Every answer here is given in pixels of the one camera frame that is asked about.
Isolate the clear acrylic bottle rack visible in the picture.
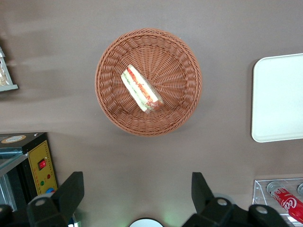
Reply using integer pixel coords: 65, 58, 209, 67
252, 177, 303, 224

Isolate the red cola bottle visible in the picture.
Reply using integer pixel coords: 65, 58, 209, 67
266, 181, 303, 224

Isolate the cream plastic tray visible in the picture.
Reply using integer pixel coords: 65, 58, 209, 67
251, 52, 303, 143

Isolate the black food warmer yellow panel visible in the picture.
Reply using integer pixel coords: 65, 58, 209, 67
0, 132, 59, 212

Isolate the brown round wicker basket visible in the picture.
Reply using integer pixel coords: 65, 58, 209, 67
94, 27, 203, 137

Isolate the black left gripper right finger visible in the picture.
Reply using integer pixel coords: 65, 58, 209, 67
182, 172, 251, 227

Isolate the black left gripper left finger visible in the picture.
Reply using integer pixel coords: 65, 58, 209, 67
26, 171, 85, 227

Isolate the triangle sandwich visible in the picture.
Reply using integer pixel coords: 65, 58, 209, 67
120, 65, 165, 114

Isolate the grey snack tray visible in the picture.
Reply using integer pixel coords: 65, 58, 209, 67
0, 46, 19, 92

